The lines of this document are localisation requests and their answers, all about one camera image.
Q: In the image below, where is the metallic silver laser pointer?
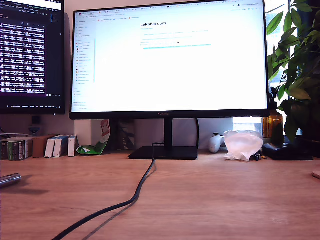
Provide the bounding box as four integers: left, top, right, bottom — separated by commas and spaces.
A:
0, 173, 22, 189

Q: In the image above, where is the black Huawei monitor white screen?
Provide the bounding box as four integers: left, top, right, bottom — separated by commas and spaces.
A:
69, 0, 271, 160

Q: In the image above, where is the white game controller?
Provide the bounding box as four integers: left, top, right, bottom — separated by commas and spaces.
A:
208, 132, 225, 154

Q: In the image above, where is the green white snack bag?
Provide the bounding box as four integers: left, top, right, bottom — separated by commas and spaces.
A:
76, 119, 112, 156

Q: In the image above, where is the white crumpled plastic bag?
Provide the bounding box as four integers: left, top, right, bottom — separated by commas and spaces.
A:
223, 129, 264, 162

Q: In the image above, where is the white and blue small box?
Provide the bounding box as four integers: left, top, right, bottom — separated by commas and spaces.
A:
52, 135, 70, 158
67, 134, 79, 158
44, 136, 60, 159

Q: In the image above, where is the amber glass pump bottle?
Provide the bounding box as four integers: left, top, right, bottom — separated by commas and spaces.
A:
262, 87, 285, 145

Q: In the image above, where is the brown cardboard box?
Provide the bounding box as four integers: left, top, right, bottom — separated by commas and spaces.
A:
32, 133, 60, 158

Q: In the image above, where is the black zip pouch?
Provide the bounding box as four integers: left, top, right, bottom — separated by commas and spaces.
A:
262, 141, 315, 161

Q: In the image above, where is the black monitor dark terminal screen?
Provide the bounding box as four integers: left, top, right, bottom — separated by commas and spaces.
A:
0, 0, 66, 115

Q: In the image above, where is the green leafy houseplant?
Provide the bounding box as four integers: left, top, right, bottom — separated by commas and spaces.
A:
266, 0, 320, 143

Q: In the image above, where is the green printed box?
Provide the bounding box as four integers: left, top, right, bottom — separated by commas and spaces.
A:
0, 140, 10, 161
7, 137, 34, 161

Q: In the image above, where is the black plant pot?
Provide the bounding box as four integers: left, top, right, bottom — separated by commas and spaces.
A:
294, 134, 320, 159

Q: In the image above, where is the thin black monitor cable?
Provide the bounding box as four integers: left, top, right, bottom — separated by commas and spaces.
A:
194, 118, 201, 150

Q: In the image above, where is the thick black table cable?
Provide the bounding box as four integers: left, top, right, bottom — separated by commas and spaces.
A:
51, 142, 166, 240

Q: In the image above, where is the thin white cable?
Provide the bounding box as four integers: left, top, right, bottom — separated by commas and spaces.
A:
0, 132, 35, 139

